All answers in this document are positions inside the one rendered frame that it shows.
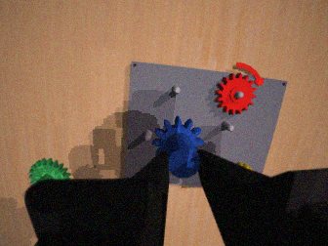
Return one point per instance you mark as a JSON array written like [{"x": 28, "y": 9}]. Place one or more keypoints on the blue gear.
[{"x": 180, "y": 142}]

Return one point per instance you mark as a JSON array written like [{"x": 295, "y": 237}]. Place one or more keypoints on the yellow gear with black stripe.
[{"x": 244, "y": 165}]

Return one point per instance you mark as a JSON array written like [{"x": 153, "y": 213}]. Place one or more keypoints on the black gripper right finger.
[{"x": 253, "y": 209}]

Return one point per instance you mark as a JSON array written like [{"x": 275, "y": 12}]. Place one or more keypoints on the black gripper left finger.
[{"x": 135, "y": 205}]

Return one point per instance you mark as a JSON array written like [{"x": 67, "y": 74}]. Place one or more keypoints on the red gear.
[{"x": 227, "y": 92}]

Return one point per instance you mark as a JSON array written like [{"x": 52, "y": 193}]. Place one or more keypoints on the green gear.
[{"x": 47, "y": 169}]

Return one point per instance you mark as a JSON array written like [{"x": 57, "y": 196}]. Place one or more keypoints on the red curved arrow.
[{"x": 259, "y": 80}]

